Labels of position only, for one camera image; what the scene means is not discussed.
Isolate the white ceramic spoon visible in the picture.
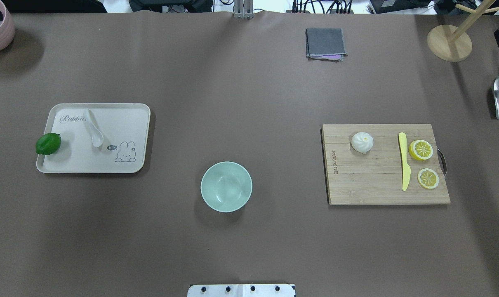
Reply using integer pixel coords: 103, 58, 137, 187
83, 108, 104, 147

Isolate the green lime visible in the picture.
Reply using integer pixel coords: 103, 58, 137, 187
35, 133, 62, 156

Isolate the bamboo cutting board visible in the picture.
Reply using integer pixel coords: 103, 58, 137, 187
321, 124, 450, 205

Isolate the thin lemon slice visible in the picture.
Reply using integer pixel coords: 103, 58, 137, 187
417, 168, 440, 189

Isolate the yellow plastic knife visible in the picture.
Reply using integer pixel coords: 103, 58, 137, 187
398, 132, 411, 191

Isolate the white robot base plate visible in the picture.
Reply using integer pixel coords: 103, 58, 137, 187
187, 283, 297, 297

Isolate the mint green bowl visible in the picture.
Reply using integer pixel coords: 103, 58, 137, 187
200, 161, 253, 213

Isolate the white steamed bun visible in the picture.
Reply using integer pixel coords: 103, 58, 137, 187
350, 132, 374, 154

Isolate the aluminium frame post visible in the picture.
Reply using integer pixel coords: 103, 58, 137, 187
233, 0, 254, 19

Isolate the thick lemon half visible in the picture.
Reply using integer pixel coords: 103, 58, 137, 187
408, 139, 434, 160

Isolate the beige rabbit tray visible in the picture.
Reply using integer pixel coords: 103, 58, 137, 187
36, 103, 151, 174

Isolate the grey folded cloth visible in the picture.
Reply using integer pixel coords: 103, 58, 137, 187
305, 28, 349, 61

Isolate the wooden mug tree stand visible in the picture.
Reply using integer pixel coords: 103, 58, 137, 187
427, 0, 499, 62

